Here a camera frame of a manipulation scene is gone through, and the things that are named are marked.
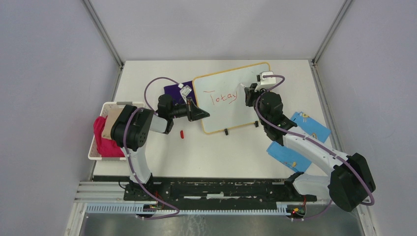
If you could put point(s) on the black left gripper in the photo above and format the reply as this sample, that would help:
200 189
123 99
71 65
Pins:
193 112

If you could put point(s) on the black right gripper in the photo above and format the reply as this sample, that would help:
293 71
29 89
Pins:
251 93

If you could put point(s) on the yellow framed whiteboard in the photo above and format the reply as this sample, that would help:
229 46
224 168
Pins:
223 98

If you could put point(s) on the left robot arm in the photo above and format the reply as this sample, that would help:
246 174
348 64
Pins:
131 128

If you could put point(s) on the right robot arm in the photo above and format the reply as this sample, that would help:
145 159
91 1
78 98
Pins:
348 181

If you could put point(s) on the purple cloth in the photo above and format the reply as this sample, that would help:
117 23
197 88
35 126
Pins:
174 92

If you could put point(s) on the blue patterned cloth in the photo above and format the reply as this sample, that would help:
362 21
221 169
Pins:
294 157

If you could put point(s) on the beige cloth in basket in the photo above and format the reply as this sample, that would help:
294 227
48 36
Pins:
111 118

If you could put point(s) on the pink cloth in basket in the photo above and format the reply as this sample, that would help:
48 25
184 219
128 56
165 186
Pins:
105 147

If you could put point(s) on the white plastic basket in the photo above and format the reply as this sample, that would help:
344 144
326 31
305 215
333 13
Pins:
93 153

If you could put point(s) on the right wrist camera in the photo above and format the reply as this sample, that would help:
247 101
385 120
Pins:
265 80

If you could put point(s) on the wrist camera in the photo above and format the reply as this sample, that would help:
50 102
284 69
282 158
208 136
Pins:
265 80
184 91

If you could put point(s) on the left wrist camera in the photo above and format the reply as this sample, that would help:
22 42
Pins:
184 91

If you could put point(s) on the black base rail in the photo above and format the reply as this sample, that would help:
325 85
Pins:
196 193

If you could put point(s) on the white cable comb strip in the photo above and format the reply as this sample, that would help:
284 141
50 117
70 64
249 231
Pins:
116 208

